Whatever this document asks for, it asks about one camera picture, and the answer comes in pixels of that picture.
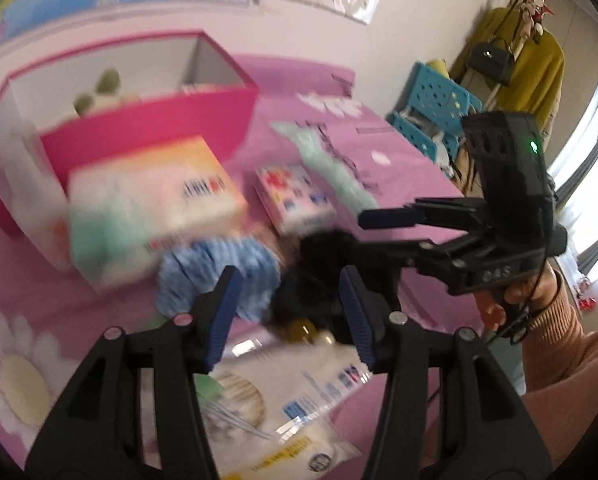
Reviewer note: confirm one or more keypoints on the small yellow item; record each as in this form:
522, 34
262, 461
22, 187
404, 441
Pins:
304, 332

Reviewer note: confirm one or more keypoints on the blue plastic stool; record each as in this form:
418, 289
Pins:
439, 90

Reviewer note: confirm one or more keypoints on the white cotton pads packet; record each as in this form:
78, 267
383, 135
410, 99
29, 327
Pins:
289, 395

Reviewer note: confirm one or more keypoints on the person's right forearm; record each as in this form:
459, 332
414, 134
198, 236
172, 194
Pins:
574, 370

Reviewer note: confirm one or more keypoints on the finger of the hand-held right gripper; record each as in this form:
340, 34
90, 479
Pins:
389, 217
404, 255

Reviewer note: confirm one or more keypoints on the large white orange tissue pack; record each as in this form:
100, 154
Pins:
154, 210

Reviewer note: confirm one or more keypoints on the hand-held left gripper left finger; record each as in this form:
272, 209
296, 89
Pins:
224, 310

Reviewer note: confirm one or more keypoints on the blue checked scrunchie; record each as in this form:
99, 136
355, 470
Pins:
214, 270

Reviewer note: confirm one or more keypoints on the pink printed blanket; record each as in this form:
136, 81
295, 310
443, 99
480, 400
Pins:
409, 180

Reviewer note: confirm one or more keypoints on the clear plastic container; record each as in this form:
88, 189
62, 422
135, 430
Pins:
24, 195

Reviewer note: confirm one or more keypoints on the small printed tissue pack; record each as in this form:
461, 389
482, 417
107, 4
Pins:
294, 197

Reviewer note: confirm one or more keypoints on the coat rack with yellow coat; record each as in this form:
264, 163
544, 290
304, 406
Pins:
539, 75

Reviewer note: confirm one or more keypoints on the person's right hand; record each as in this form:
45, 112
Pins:
534, 287

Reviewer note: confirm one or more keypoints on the red white hanging ornament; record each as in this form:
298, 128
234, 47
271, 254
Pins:
534, 12

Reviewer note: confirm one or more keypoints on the pink storage box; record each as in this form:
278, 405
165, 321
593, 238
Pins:
144, 125

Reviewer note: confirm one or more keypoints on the black fluffy scrunchie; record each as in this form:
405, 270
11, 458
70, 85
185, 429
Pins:
319, 260

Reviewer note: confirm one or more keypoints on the black handbag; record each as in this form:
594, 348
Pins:
489, 57

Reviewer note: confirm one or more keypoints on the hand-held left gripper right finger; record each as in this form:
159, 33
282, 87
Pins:
356, 320

